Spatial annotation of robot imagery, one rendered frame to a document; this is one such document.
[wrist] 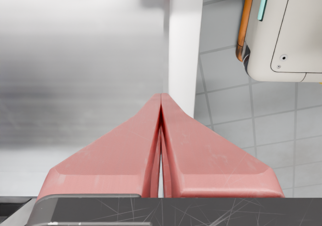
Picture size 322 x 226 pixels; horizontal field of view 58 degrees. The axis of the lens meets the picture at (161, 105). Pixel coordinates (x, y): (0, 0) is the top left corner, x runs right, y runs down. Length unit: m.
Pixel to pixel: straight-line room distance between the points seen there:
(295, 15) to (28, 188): 0.82
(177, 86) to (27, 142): 0.17
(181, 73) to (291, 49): 0.75
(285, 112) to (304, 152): 0.32
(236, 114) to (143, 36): 1.23
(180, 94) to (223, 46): 0.98
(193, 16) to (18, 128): 0.21
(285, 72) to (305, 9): 0.21
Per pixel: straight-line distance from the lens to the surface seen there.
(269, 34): 0.95
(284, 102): 1.47
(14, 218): 0.39
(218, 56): 1.26
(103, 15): 0.24
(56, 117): 0.31
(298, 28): 0.97
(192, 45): 0.25
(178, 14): 0.24
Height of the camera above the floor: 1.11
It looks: 53 degrees down
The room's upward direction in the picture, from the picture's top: 179 degrees counter-clockwise
